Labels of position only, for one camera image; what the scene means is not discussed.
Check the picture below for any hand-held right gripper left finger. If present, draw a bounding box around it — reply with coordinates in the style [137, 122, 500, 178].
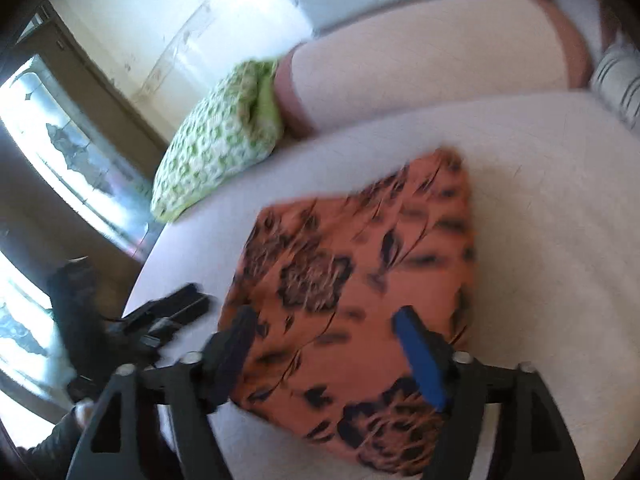
[67, 305, 261, 480]

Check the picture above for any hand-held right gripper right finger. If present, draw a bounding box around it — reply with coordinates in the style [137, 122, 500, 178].
[392, 305, 586, 480]

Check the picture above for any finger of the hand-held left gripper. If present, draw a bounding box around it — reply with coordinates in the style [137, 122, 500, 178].
[149, 298, 212, 344]
[130, 283, 200, 327]

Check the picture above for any orange black floral garment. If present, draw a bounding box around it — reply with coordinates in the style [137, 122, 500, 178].
[217, 147, 478, 478]

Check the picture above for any person's left forearm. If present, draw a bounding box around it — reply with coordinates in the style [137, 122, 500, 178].
[15, 400, 98, 480]

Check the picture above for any green patterned pillow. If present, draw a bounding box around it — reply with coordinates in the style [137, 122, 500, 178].
[150, 59, 286, 222]

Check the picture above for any window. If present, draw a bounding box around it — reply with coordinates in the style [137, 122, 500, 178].
[0, 55, 153, 261]

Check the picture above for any pink bolster pillow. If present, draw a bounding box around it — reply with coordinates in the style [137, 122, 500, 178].
[276, 0, 597, 139]

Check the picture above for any grey striped pillow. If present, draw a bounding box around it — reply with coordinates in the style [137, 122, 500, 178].
[589, 42, 640, 132]

